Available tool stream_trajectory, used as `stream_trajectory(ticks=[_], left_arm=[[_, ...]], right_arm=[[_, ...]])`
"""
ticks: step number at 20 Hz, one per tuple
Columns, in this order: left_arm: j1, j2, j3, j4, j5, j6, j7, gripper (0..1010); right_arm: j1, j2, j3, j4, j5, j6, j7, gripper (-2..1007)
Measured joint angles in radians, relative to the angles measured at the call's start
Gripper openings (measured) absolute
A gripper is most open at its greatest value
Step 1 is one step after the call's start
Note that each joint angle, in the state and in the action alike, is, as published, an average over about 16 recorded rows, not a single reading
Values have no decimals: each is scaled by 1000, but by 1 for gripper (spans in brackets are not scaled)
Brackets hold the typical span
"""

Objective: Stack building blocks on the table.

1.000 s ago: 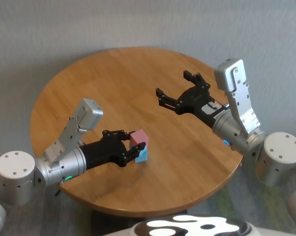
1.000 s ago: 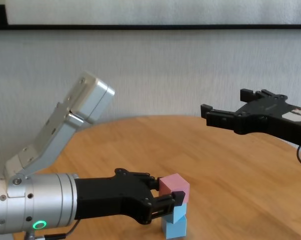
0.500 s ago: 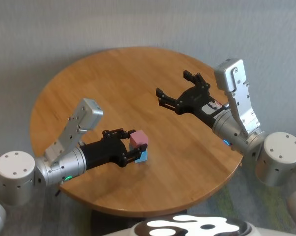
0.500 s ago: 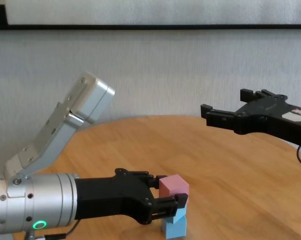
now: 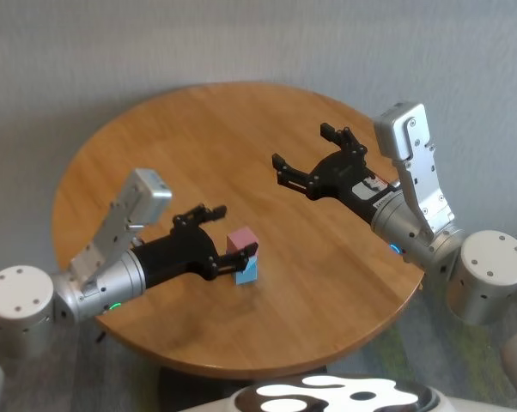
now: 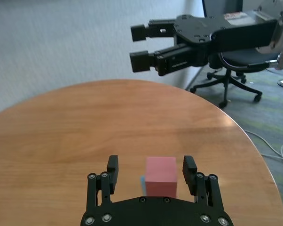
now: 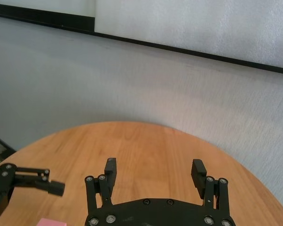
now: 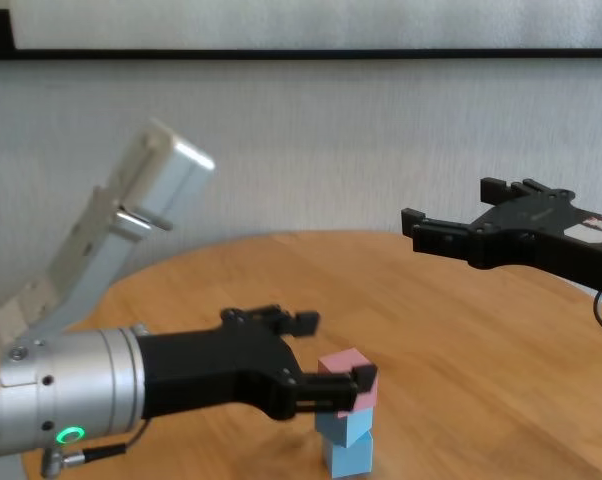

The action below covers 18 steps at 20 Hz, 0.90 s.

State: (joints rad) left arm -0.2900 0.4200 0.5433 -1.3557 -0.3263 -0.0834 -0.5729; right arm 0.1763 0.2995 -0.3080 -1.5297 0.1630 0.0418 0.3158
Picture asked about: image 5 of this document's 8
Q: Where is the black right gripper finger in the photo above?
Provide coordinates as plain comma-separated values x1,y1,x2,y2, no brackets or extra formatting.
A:
319,122,368,161
271,152,315,195

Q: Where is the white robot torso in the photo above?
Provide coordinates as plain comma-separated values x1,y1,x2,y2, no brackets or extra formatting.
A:
176,372,517,412

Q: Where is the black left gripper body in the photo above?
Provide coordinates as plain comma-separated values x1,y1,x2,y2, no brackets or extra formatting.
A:
130,221,221,293

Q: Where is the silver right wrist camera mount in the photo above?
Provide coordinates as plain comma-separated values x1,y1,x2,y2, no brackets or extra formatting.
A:
372,100,457,243

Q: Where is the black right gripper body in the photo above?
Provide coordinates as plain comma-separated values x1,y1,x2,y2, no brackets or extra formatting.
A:
306,149,404,227

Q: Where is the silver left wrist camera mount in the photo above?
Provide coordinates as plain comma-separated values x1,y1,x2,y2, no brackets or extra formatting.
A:
67,167,173,288

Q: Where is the pink cube block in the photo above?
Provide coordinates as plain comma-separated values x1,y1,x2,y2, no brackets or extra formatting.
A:
226,227,259,258

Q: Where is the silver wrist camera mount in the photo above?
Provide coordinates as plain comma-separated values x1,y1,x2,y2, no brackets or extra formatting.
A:
67,167,173,288
372,100,457,243

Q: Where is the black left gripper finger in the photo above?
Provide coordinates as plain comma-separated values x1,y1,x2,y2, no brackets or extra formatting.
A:
207,241,260,281
172,203,228,231

